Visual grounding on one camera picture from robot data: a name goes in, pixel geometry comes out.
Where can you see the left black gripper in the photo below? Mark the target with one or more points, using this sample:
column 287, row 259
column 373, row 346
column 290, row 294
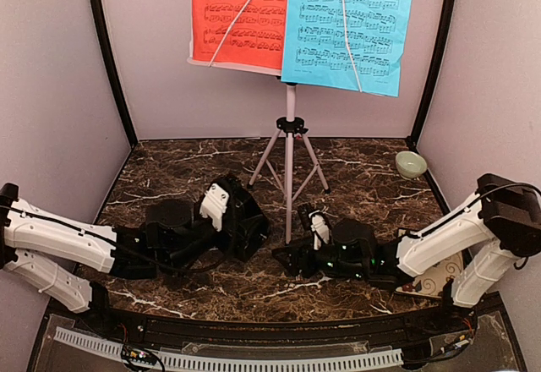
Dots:
column 244, row 230

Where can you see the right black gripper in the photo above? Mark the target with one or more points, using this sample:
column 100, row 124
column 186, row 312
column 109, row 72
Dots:
column 297, row 254

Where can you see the black metronome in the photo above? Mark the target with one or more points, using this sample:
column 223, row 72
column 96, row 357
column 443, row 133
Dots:
column 243, row 216

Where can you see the white music stand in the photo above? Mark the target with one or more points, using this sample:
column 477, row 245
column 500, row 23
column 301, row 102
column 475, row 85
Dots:
column 290, row 133

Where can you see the red sheet music paper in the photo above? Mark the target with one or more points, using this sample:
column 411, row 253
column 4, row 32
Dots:
column 244, row 35

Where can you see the blue sheet music paper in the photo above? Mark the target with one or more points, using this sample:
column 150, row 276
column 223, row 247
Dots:
column 346, row 44

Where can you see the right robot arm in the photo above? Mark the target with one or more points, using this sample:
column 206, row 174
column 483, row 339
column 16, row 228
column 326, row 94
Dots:
column 501, row 217

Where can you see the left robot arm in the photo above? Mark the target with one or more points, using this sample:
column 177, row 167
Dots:
column 177, row 238

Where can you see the floral ceramic tile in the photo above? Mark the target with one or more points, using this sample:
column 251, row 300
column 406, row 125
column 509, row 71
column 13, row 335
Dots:
column 431, row 283

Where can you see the pale green bowl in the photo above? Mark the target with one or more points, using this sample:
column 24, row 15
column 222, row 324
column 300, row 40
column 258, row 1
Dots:
column 410, row 165

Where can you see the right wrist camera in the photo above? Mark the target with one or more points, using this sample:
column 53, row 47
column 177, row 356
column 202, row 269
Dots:
column 314, row 221

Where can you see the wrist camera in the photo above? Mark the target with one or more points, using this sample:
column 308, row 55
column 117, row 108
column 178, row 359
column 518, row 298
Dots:
column 214, row 203
column 314, row 221

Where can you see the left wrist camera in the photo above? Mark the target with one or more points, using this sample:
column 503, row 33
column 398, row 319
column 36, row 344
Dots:
column 214, row 203

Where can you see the white slotted cable duct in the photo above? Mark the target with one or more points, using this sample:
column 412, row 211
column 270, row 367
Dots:
column 203, row 357

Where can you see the left black frame post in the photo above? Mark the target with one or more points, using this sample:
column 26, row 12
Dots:
column 98, row 14

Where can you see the black frame post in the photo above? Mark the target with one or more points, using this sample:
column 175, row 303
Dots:
column 433, row 73
column 98, row 14

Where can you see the right black frame post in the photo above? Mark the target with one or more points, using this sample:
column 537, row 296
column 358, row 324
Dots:
column 433, row 73

